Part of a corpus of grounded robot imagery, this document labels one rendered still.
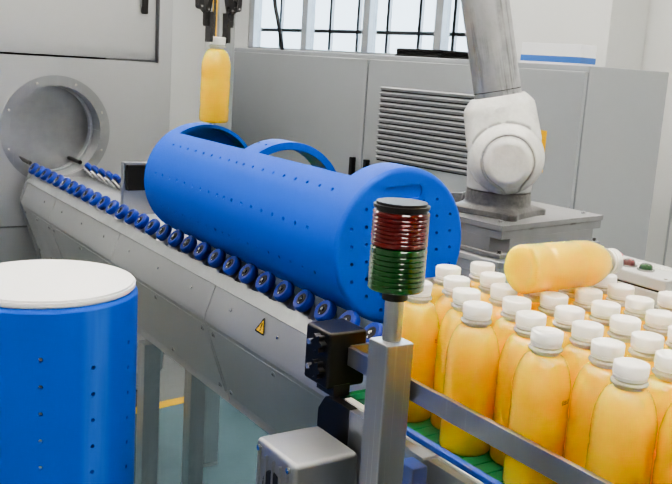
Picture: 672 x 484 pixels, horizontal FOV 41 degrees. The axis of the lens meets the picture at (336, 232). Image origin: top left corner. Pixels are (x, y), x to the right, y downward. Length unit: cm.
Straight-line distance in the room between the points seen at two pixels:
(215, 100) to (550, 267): 112
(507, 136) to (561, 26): 255
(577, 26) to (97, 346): 329
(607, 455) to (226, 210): 105
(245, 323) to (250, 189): 28
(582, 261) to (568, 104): 184
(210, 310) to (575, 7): 280
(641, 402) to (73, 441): 84
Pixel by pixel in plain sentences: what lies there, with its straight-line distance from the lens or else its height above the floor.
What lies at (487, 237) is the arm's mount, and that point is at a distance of 203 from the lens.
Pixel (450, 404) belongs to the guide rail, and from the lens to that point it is 120.
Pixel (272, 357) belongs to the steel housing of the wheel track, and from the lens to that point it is 173.
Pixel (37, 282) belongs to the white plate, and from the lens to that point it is 148.
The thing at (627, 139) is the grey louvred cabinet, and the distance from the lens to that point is 336.
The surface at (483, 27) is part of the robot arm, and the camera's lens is 191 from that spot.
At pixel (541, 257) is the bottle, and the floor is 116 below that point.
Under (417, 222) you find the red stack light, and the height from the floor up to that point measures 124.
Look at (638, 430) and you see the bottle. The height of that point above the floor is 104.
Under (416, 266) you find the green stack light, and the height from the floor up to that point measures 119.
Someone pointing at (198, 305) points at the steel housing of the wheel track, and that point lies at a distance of 202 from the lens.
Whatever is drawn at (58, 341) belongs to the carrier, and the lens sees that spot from 139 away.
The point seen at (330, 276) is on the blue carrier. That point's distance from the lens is 154.
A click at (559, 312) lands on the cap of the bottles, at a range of 123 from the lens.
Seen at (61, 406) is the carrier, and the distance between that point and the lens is 142.
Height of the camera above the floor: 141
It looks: 11 degrees down
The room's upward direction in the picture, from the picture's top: 4 degrees clockwise
